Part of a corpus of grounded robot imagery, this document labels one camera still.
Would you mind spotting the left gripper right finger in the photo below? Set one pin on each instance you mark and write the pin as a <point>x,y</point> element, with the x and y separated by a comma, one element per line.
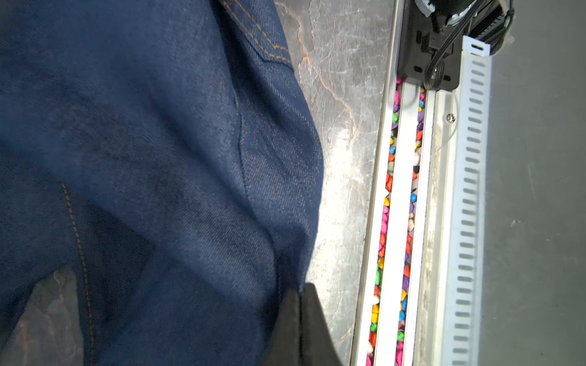
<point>317,347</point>

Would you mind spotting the dark blue denim trousers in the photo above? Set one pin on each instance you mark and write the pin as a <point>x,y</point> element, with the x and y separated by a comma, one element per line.
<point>165,152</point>

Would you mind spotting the colourful bead strip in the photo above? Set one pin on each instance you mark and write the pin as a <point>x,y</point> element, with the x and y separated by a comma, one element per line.
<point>399,206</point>

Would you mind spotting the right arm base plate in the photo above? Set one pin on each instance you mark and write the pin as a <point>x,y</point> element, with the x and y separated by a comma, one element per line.
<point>434,34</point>

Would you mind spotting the white slotted cable duct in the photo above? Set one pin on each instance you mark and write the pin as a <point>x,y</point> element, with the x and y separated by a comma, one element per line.
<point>463,301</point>

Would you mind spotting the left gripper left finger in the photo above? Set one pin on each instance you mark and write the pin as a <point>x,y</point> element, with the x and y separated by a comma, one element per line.
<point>285,348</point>

